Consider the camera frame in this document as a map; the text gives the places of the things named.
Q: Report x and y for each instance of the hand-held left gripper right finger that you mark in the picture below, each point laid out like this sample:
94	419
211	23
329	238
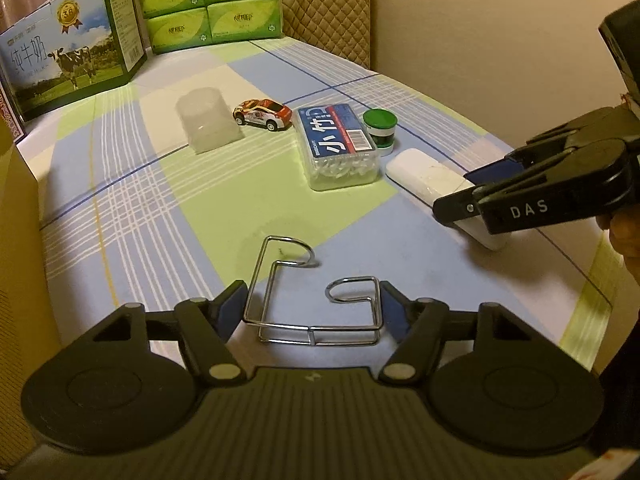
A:
395	312

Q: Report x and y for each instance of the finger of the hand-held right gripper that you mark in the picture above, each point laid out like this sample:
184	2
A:
492	170
550	195

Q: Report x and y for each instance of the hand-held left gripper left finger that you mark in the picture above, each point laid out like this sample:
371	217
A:
232	310

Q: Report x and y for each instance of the white oblong case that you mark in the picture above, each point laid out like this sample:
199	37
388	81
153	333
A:
425	175

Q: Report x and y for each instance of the green lid small jar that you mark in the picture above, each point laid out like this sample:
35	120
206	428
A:
381	127

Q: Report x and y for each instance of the clear floss pick box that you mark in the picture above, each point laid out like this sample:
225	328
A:
335	145

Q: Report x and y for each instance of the clear plastic cup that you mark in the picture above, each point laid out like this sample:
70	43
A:
207	120

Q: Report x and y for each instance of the red orange toy car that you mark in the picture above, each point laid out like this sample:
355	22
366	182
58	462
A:
262	114

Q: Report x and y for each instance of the brown cardboard box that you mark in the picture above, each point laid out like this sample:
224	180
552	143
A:
20	260

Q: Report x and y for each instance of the person's right hand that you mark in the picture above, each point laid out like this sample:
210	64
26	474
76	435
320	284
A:
625	245

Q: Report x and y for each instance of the plaid tablecloth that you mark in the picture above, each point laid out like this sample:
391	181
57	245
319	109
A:
150	210

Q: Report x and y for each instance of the beige quilted chair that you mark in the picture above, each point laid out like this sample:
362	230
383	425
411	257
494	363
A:
325	10

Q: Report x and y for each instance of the blue milk carton box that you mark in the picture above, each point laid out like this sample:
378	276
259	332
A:
7	115

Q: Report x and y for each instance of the cow print milk box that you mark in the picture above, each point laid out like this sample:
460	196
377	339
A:
65	55

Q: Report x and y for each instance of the stack of green tissue packs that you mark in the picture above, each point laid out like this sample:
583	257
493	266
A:
210	5

